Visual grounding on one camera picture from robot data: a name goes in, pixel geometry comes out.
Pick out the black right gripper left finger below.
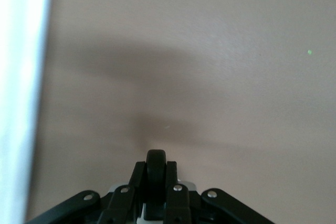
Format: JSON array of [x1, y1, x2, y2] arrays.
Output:
[[25, 161, 146, 224]]

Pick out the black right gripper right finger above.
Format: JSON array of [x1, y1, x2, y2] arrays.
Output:
[[165, 161, 275, 224]]

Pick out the white cloth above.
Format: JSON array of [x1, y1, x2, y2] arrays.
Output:
[[0, 0, 55, 224]]

